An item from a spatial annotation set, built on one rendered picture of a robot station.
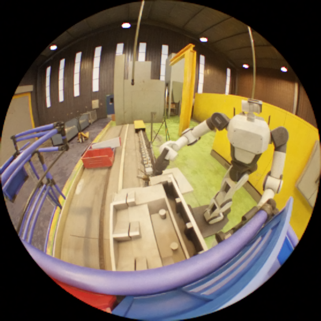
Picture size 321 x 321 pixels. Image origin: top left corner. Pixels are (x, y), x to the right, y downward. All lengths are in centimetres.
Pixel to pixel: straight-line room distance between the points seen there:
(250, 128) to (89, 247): 113
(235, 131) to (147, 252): 72
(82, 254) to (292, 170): 263
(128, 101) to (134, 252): 594
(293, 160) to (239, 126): 171
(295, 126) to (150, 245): 231
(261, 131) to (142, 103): 571
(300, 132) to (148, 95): 605
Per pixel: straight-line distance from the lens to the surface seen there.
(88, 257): 75
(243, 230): 17
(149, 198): 54
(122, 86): 598
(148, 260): 46
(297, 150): 219
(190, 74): 431
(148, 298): 16
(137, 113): 598
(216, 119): 71
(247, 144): 64
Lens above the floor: 139
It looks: 34 degrees down
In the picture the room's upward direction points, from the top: 3 degrees clockwise
